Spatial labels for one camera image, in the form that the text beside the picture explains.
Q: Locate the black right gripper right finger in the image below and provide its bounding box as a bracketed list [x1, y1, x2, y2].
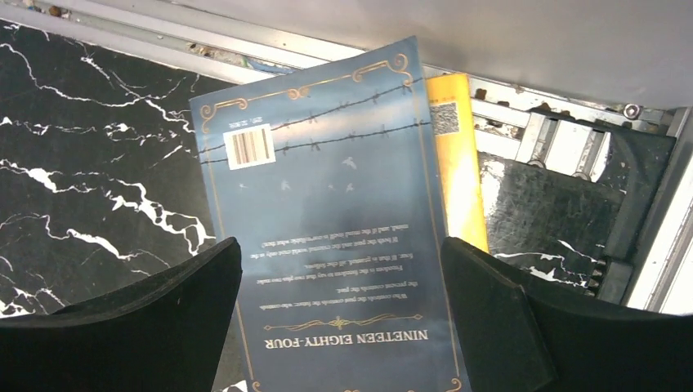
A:
[440, 237, 692, 391]

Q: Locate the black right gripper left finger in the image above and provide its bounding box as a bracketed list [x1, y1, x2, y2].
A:
[1, 238, 242, 391]

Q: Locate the yellow book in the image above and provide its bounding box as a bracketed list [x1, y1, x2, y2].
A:
[427, 73, 489, 252]

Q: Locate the blue Nineteen Eighty-Four book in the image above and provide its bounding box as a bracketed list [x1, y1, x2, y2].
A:
[190, 37, 469, 391]

